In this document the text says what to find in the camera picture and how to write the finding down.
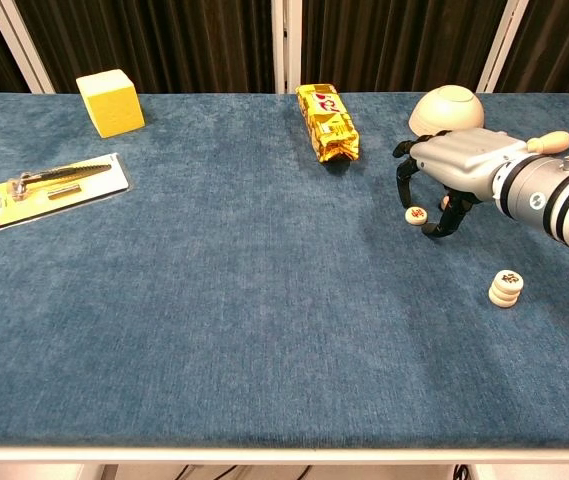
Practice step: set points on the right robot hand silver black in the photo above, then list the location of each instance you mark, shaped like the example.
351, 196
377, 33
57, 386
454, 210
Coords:
459, 160

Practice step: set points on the cream chess piece red character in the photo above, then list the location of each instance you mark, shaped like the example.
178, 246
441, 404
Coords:
416, 215
500, 292

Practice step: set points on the cream chess piece black character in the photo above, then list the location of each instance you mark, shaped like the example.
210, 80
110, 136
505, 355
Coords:
442, 202
500, 302
509, 280

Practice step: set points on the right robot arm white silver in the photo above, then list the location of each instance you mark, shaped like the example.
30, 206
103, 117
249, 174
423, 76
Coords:
564, 205

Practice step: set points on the beige upturned bowl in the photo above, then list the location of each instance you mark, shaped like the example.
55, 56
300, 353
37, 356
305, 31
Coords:
446, 110

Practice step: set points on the wooden roller massager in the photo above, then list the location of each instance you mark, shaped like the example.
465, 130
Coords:
554, 141

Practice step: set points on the yellow foil snack packet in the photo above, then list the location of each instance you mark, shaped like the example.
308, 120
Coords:
331, 125

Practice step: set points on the blue velvet table cover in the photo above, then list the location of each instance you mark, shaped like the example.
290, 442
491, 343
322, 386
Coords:
244, 300

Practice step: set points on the dark pleated curtain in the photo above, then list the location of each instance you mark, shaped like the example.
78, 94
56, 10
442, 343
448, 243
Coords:
164, 45

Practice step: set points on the yellow cube box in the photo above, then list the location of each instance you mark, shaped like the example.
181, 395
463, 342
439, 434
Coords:
114, 112

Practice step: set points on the saw blade blister pack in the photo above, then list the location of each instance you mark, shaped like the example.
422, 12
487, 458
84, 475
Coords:
49, 192

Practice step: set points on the white frame post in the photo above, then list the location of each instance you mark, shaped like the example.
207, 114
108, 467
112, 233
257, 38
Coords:
286, 45
501, 47
21, 47

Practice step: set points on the white table frame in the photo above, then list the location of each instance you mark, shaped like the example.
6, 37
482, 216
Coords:
284, 455

